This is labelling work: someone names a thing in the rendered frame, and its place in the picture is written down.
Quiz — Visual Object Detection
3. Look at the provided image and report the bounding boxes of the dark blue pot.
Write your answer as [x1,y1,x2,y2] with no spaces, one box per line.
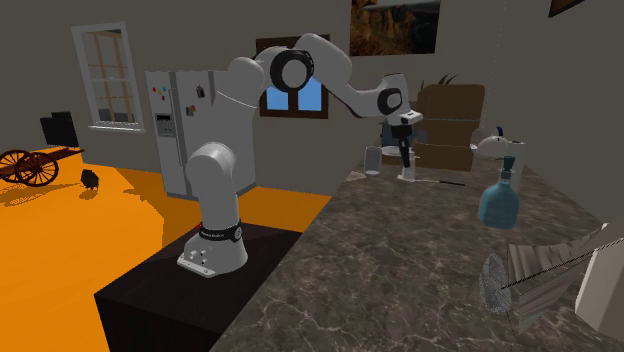
[379,119,417,148]

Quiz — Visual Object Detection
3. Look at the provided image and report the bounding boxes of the white plate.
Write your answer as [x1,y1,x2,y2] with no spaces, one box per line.
[381,144,417,158]

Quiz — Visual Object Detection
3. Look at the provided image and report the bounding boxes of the clear drinking glass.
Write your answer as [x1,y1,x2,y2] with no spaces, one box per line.
[363,145,383,177]

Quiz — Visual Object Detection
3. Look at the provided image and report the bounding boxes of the brown stacked boxes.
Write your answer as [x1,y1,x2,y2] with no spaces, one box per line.
[413,83,487,173]

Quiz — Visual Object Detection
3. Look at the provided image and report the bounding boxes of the dark leafy plant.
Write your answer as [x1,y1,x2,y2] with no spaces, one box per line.
[420,72,460,92]

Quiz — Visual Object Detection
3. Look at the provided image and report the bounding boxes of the brown framed window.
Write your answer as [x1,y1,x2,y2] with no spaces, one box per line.
[255,34,331,120]

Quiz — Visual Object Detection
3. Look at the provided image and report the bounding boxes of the blue soap dispenser bottle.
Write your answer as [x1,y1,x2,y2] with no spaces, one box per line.
[477,155,521,231]

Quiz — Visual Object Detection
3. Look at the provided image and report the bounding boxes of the grey mesh sieve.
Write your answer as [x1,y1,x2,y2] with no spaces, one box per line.
[479,251,514,315]

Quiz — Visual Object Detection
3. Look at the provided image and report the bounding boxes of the white double-door fridge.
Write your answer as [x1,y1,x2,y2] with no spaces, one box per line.
[145,69,258,202]

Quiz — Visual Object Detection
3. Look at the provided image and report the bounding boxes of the white box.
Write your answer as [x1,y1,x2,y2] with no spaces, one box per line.
[574,223,624,343]

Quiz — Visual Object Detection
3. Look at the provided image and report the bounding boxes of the dark robot stand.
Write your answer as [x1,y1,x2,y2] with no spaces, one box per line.
[93,221,304,352]

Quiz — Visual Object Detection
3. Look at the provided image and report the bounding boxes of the small black round object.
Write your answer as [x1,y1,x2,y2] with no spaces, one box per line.
[79,168,101,191]

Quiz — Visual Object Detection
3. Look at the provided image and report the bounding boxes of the white framed window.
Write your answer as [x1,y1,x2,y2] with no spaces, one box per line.
[71,21,146,134]

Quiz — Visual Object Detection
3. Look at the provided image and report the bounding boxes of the black box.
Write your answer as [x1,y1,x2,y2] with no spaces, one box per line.
[39,110,80,149]

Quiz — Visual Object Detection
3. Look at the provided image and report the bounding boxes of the brown wooden cart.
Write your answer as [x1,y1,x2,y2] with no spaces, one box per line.
[0,147,86,188]

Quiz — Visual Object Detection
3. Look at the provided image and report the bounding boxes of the black handled knife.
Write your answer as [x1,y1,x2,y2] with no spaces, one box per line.
[414,178,467,188]

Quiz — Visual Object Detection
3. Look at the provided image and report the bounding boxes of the white teapot with blue handle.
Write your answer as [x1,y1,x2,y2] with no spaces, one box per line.
[475,126,511,159]

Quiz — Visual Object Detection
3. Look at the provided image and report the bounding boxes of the brown landscape wall picture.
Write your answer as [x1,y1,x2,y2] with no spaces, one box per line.
[349,0,442,58]

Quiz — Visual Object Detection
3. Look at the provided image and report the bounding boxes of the dark framed wall picture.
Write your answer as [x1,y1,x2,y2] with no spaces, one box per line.
[548,0,587,19]

